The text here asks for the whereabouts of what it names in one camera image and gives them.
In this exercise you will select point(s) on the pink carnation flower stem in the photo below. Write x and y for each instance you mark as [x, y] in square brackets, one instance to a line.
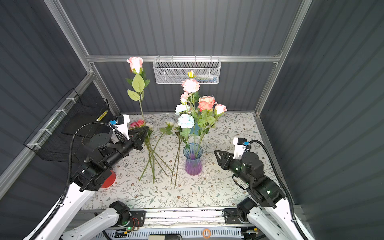
[190, 86]

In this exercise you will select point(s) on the coral pink rose stem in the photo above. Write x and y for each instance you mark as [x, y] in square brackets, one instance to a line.
[206, 116]

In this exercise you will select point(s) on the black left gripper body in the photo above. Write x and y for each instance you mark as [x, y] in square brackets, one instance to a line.
[133, 143]

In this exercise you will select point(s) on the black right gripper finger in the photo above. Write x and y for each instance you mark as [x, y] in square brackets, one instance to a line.
[224, 154]
[220, 161]

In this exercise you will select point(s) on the bunch of lying flowers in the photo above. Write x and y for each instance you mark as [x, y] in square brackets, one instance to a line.
[159, 163]

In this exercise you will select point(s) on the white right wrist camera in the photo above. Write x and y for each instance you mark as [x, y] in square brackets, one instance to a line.
[240, 147]

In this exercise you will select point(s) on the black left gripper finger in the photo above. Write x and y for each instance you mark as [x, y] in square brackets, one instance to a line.
[141, 130]
[144, 135]

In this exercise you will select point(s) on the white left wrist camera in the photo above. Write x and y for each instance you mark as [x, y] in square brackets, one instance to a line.
[121, 123]

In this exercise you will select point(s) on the black wire wall basket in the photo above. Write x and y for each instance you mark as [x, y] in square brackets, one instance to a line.
[51, 141]

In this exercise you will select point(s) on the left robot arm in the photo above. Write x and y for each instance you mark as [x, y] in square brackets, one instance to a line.
[105, 150]

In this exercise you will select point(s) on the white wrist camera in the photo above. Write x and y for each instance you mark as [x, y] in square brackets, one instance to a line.
[121, 123]
[240, 147]

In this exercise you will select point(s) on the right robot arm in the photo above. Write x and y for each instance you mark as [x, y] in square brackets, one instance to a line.
[268, 207]

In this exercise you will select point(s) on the purple ribbed glass vase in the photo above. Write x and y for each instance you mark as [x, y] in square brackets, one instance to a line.
[193, 156]

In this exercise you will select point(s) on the white wire wall basket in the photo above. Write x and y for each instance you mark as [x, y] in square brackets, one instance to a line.
[174, 73]

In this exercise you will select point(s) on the pale pink rose stem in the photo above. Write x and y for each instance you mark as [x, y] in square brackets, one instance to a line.
[138, 83]

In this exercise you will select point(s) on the red pen cup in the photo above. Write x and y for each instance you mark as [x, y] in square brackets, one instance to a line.
[109, 181]

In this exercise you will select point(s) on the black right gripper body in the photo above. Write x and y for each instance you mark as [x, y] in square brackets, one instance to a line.
[234, 166]

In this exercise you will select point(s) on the white blue carnation stem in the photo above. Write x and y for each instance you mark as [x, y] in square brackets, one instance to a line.
[186, 124]

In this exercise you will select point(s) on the light pink rose stem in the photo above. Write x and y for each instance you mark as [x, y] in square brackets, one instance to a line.
[220, 109]

